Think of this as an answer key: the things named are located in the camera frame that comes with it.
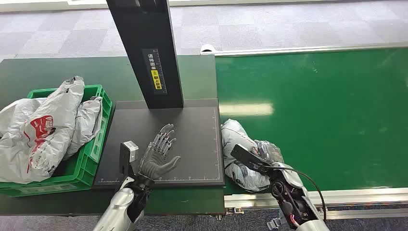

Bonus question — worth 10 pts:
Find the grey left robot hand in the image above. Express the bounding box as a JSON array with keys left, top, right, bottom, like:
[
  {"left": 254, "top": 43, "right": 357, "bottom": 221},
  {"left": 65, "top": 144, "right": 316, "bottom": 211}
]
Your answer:
[{"left": 139, "top": 123, "right": 181, "bottom": 181}]

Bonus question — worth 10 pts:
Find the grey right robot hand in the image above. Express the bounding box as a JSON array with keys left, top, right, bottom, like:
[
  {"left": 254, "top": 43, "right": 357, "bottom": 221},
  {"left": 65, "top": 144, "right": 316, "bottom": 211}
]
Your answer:
[{"left": 254, "top": 140, "right": 285, "bottom": 165}]

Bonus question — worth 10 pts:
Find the grey-white plastic mailer package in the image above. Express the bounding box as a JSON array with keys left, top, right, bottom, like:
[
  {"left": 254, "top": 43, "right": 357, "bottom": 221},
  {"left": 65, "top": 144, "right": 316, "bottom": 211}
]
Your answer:
[{"left": 220, "top": 118, "right": 284, "bottom": 193}]

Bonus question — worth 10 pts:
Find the green conveyor belt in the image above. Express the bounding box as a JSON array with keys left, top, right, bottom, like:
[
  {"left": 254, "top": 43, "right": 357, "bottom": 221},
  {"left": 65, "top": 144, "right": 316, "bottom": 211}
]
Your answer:
[{"left": 215, "top": 47, "right": 408, "bottom": 195}]

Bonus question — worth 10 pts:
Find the grey metal conveyor clamp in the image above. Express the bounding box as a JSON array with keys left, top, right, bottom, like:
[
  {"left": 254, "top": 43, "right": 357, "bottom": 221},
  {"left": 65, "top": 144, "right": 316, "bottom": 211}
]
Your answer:
[{"left": 267, "top": 218, "right": 282, "bottom": 231}]

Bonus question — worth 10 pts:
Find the black machine column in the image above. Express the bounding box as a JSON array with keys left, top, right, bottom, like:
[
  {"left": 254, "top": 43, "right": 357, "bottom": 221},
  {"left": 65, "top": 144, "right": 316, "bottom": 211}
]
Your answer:
[{"left": 105, "top": 0, "right": 185, "bottom": 110}]

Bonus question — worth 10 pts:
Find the green plastic crate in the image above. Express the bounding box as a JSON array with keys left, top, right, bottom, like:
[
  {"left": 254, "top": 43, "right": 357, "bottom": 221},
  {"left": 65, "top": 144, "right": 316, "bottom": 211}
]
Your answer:
[{"left": 0, "top": 84, "right": 114, "bottom": 198}]

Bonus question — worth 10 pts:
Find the black ruler label yellow sticker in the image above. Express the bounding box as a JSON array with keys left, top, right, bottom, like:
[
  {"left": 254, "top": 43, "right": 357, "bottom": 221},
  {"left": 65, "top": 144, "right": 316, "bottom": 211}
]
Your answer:
[{"left": 141, "top": 48, "right": 168, "bottom": 96}]

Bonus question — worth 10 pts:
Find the white bag with red print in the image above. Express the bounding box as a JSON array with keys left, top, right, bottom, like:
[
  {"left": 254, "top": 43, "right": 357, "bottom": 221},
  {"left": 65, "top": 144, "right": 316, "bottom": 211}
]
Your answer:
[{"left": 0, "top": 75, "right": 86, "bottom": 185}]

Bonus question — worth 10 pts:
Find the dark green table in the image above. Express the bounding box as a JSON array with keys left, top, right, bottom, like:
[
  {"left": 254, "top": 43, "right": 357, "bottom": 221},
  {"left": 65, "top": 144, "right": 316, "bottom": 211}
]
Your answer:
[{"left": 0, "top": 54, "right": 226, "bottom": 216}]

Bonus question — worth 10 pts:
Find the plain white plastic bag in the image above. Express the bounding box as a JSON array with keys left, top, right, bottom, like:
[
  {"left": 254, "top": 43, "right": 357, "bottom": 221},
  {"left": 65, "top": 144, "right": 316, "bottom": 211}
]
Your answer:
[{"left": 0, "top": 97, "right": 48, "bottom": 138}]

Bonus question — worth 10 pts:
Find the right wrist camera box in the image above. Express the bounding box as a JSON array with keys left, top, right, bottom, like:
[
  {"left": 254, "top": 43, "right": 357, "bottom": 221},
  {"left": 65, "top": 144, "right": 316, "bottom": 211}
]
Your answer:
[{"left": 230, "top": 143, "right": 272, "bottom": 175}]

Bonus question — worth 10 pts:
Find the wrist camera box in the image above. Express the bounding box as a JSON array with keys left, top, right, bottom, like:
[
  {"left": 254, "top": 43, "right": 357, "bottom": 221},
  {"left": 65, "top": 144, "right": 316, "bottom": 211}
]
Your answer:
[
  {"left": 230, "top": 143, "right": 272, "bottom": 175},
  {"left": 119, "top": 141, "right": 140, "bottom": 180}
]

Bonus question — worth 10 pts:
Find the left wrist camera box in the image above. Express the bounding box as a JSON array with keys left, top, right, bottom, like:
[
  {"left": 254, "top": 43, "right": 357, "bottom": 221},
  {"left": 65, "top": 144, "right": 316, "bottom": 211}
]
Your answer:
[{"left": 119, "top": 141, "right": 140, "bottom": 180}]

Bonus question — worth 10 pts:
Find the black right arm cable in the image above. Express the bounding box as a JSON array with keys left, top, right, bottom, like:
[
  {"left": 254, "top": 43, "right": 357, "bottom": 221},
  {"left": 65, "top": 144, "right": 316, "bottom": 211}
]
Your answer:
[{"left": 264, "top": 165, "right": 328, "bottom": 223}]

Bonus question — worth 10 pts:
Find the wide aluminium conveyor rail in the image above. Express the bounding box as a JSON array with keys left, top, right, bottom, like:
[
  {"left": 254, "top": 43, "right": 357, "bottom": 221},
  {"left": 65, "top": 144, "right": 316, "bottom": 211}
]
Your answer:
[{"left": 223, "top": 187, "right": 408, "bottom": 220}]

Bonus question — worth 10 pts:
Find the thin aluminium conveyor rail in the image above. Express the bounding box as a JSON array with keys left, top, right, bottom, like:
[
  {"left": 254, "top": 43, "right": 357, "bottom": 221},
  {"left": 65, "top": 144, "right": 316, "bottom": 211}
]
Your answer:
[{"left": 200, "top": 41, "right": 408, "bottom": 58}]

